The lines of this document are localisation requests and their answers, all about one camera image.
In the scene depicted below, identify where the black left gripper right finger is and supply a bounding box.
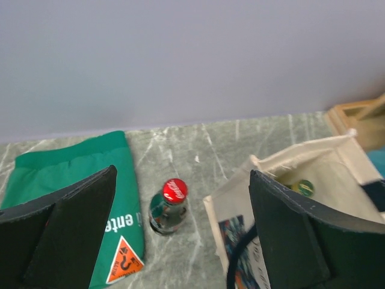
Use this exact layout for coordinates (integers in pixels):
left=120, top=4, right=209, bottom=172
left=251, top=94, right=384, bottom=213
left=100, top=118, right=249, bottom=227
left=249, top=170, right=384, bottom=288

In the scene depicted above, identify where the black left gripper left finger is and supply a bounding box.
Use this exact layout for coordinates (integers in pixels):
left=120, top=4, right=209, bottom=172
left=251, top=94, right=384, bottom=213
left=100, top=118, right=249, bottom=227
left=1, top=166, right=117, bottom=288

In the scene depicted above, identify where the beige canvas tote bag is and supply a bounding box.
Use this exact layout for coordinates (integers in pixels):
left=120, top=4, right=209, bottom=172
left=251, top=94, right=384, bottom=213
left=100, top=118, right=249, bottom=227
left=204, top=135, right=384, bottom=288

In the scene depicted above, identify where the red cap cola bottle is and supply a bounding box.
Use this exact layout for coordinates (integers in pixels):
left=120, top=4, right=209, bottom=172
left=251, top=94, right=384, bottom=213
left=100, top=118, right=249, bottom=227
left=149, top=178, right=188, bottom=235

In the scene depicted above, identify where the green glass bottle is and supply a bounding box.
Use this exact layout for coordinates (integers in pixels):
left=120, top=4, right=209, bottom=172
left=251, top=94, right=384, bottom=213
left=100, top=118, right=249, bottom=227
left=291, top=179, right=314, bottom=197

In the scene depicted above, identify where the folded green t-shirt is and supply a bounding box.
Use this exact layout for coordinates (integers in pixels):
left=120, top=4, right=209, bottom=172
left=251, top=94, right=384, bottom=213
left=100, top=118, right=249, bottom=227
left=1, top=131, right=145, bottom=288

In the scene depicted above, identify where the teal hanging shirt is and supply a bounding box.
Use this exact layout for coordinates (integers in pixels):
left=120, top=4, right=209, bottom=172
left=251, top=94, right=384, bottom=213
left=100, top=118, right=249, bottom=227
left=367, top=149, right=385, bottom=178

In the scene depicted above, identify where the wooden clothes rack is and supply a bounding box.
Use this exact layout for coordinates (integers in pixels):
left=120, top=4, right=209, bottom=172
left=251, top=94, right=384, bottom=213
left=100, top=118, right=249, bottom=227
left=324, top=95, right=384, bottom=152

